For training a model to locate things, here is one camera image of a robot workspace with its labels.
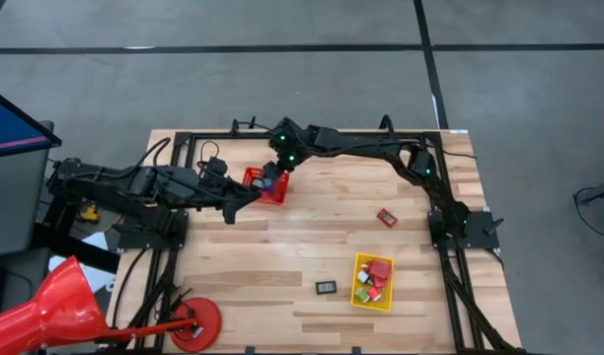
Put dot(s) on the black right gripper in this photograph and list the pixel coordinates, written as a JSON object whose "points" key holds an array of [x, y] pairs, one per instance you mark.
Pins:
{"points": [[276, 171]]}

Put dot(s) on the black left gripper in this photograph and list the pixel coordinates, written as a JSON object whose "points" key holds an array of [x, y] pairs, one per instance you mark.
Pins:
{"points": [[208, 192]]}

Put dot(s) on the red rectangular box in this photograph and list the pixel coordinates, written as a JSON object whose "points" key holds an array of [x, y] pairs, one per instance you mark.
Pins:
{"points": [[380, 269]]}

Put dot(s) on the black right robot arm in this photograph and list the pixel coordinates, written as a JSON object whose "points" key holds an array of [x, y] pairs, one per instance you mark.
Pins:
{"points": [[361, 145]]}

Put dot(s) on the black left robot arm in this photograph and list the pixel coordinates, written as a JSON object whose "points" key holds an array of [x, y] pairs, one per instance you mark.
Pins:
{"points": [[114, 185]]}

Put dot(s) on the red plastic basket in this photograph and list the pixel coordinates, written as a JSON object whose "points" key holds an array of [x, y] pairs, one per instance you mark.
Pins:
{"points": [[279, 194]]}

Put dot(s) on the small red digital clock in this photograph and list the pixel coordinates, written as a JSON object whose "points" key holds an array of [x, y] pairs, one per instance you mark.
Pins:
{"points": [[387, 217]]}

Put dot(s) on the white paper sheet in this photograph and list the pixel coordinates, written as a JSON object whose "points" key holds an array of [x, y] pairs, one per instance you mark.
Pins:
{"points": [[97, 241]]}

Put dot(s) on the black table edge clamp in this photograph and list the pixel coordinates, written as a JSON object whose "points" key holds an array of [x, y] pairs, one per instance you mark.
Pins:
{"points": [[250, 350], [356, 350]]}

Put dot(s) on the yellow plastic basket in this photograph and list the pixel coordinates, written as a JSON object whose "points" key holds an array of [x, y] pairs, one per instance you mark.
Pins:
{"points": [[368, 306]]}

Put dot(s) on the black stand leg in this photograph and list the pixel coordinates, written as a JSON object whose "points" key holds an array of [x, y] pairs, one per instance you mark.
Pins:
{"points": [[75, 249]]}

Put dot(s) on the red desk lamp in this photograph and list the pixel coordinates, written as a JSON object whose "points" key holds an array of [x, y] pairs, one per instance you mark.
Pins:
{"points": [[50, 315]]}

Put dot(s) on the grey cabinet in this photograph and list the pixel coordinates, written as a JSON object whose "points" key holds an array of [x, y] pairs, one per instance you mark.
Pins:
{"points": [[11, 197]]}

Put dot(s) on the black floor stand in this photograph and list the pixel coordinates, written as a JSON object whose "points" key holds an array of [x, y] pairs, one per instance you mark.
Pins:
{"points": [[593, 196]]}

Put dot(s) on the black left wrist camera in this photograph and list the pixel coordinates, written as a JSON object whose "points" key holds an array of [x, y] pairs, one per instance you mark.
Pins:
{"points": [[216, 166]]}

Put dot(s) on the black metal table frame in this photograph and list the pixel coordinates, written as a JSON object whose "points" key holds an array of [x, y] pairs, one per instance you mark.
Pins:
{"points": [[218, 134]]}

